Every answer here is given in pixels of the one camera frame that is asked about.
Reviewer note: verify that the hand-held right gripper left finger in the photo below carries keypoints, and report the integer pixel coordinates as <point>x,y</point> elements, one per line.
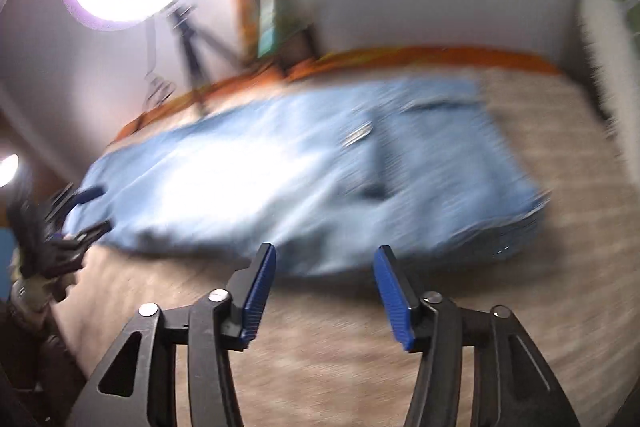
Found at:
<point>260,292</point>

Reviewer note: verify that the small round lamp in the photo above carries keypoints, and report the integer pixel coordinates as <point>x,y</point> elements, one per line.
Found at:
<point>7,169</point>

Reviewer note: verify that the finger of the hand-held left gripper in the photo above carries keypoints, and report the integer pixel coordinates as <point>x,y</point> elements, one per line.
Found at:
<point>89,194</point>
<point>92,233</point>

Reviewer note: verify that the light blue denim pants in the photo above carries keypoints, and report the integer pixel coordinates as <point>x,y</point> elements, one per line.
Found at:
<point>300,167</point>

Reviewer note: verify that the beige plaid blanket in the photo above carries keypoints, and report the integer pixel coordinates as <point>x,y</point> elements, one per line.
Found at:
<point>550,147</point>

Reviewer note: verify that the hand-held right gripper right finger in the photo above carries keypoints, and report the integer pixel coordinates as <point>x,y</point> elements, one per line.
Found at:
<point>395,302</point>

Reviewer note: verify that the person's left hand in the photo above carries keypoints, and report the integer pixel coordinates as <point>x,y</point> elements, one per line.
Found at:
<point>30,294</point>

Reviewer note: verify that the orange leaf-print bedsheet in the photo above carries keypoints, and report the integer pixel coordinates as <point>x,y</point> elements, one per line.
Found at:
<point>400,54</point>

